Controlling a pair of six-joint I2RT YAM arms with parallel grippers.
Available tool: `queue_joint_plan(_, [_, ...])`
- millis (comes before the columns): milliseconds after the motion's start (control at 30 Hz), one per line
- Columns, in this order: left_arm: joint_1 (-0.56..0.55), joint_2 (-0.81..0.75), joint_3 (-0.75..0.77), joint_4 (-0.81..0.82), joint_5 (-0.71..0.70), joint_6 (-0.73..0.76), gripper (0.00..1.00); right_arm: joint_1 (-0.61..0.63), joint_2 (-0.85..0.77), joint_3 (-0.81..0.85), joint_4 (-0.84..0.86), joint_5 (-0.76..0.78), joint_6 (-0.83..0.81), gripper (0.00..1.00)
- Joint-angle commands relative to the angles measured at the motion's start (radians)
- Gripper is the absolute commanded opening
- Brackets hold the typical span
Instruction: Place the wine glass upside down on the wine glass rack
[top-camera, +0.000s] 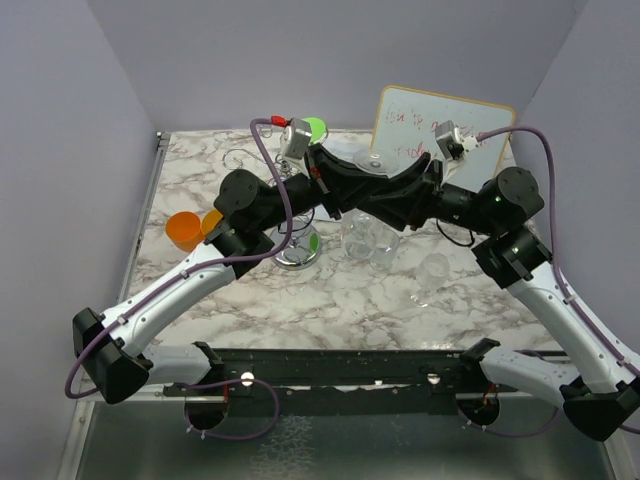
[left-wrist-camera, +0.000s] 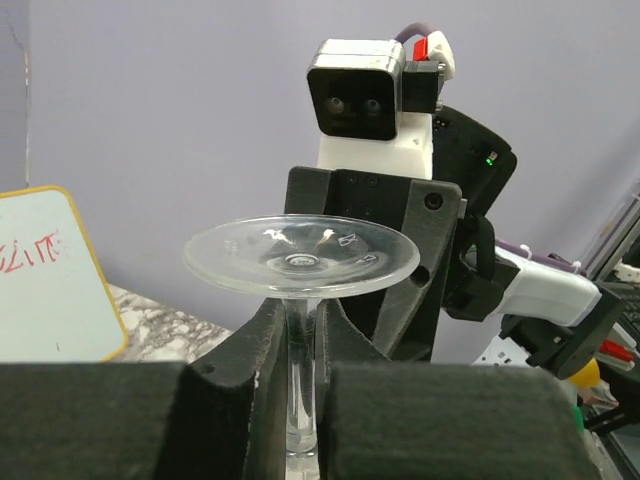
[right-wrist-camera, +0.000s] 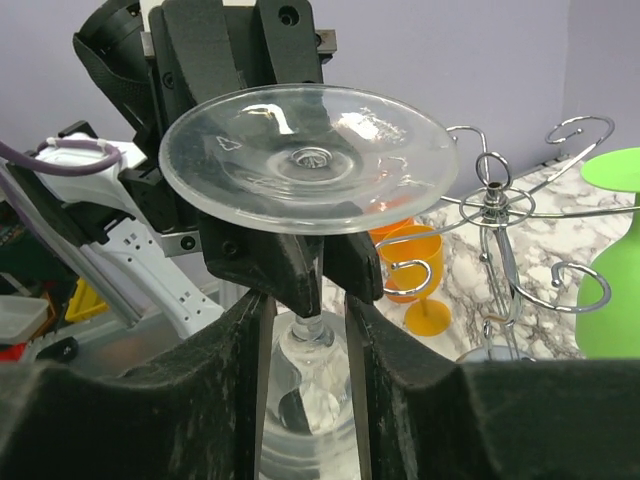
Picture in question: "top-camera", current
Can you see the clear short tumbler glass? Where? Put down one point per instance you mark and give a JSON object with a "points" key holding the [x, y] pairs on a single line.
{"points": [[385, 250]]}

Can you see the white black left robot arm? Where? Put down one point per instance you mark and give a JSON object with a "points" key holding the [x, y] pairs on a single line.
{"points": [[113, 347]]}

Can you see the chrome wine glass rack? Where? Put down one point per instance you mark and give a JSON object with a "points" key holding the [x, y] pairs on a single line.
{"points": [[258, 218]]}

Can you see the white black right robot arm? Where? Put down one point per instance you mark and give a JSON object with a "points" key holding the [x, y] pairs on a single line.
{"points": [[600, 390]]}

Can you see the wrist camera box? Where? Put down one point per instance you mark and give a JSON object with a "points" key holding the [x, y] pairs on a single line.
{"points": [[295, 138], [454, 147]]}

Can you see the clear wine glass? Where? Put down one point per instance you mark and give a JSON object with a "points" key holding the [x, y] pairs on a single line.
{"points": [[431, 275], [360, 229]]}

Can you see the black mounting rail base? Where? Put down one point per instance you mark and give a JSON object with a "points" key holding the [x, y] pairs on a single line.
{"points": [[338, 382]]}

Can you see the light orange plastic wine glass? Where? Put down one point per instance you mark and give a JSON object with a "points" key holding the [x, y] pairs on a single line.
{"points": [[209, 221]]}

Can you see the yellow framed whiteboard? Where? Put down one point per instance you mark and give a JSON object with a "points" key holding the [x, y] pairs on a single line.
{"points": [[409, 121]]}

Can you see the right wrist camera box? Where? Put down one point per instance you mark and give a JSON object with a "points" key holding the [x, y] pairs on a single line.
{"points": [[454, 147]]}

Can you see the clear wine glass lying down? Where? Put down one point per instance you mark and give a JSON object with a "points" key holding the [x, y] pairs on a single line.
{"points": [[431, 275]]}

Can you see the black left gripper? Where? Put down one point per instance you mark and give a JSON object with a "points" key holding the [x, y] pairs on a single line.
{"points": [[341, 187]]}

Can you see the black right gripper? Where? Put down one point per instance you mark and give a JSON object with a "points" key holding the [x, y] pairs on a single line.
{"points": [[421, 198]]}

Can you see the green plastic wine glass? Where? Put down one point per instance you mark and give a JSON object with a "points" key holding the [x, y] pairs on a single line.
{"points": [[318, 128]]}

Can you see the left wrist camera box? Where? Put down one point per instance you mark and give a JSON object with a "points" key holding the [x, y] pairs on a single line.
{"points": [[295, 138]]}

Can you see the dark orange plastic wine glass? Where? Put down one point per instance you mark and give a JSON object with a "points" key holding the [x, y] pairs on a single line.
{"points": [[184, 230]]}

